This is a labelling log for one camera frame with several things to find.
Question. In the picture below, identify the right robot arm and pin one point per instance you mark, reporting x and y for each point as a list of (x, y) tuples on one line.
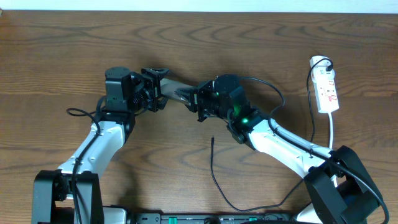
[(340, 188)]

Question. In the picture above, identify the white power strip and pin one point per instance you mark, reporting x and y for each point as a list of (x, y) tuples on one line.
[(322, 75)]

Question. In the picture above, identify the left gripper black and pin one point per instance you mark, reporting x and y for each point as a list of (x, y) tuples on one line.
[(152, 83)]

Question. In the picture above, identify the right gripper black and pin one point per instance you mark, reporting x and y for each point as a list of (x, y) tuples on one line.
[(194, 98)]

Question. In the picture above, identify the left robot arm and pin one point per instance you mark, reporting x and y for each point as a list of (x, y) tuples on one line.
[(71, 193)]

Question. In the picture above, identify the Samsung Galaxy smartphone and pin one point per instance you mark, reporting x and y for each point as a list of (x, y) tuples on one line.
[(175, 90)]

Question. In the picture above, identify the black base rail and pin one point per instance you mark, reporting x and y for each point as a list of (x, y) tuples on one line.
[(156, 218)]

